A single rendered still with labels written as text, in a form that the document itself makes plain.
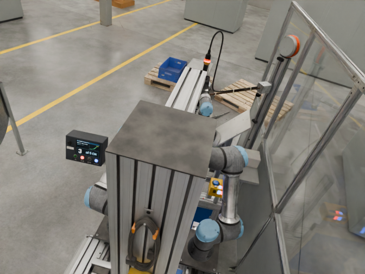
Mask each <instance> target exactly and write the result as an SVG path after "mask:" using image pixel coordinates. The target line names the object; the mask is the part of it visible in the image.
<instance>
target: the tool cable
mask: <svg viewBox="0 0 365 274"><path fill-rule="evenodd" d="M219 32H220V33H221V34H222V43H221V48H220V52H219V56H218V60H217V65H216V69H215V74H214V77H213V82H212V89H213V84H214V80H215V75H216V71H217V66H218V62H219V58H220V55H221V51H222V46H223V40H224V35H223V32H222V31H217V32H216V33H215V34H214V36H213V37H212V40H211V43H210V48H209V50H210V49H211V45H212V42H213V39H214V37H215V36H216V34H217V33H219ZM252 88H258V86H255V87H249V88H242V89H232V90H225V91H215V90H214V89H213V91H214V93H215V95H216V92H227V91H233V92H232V93H234V91H235V90H243V89H250V90H251V89H252ZM250 90H249V91H250ZM215 95H214V96H215Z"/></svg>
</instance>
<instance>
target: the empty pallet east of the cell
mask: <svg viewBox="0 0 365 274"><path fill-rule="evenodd" d="M255 86H256V85H254V84H252V83H250V82H248V81H246V80H244V79H240V80H239V81H237V82H235V83H233V84H232V85H229V86H228V87H226V88H223V89H222V90H221V91H225V90H232V89H242V88H249V87H255ZM256 92H257V90H250V91H249V90H248V91H240V92H234V93H227V94H219V95H215V97H214V99H215V100H216V101H218V102H219V103H221V104H223V105H225V106H227V107H228V108H230V109H233V110H234V111H236V112H238V113H240V114H241V113H243V112H245V111H247V110H248V109H249V110H250V108H251V105H252V103H253V101H254V98H255V95H256ZM223 99H226V100H228V101H230V102H231V103H233V104H235V105H237V106H239V108H238V109H237V108H236V107H234V106H232V105H230V104H229V103H227V102H225V101H223ZM245 102H246V103H245Z"/></svg>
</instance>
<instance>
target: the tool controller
mask: <svg viewBox="0 0 365 274"><path fill-rule="evenodd" d="M77 147H80V148H83V149H84V155H83V154H78V153H77ZM107 147H108V137H107V136H102V135H97V134H92V133H87V132H82V131H79V130H72V131H71V132H69V133H68V134H67V135H66V159H68V160H73V161H78V162H81V163H86V164H91V165H96V166H102V165H103V164H104V162H105V150H106V148H107ZM74 154H76V155H77V157H76V158H75V157H74ZM81 156H84V159H81V158H80V157H81ZM88 157H90V158H91V160H90V161H88ZM95 159H98V162H95Z"/></svg>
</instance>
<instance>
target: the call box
mask: <svg viewBox="0 0 365 274"><path fill-rule="evenodd" d="M214 180H217V181H218V182H219V184H218V185H217V188H215V185H214V184H213V181H214ZM219 186H223V180H222V179H217V178H211V180H210V184H209V192H208V195H210V196H215V197H220V198H222V195H221V194H218V193H217V192H218V191H223V189H222V188H219ZM213 190H216V193H213Z"/></svg>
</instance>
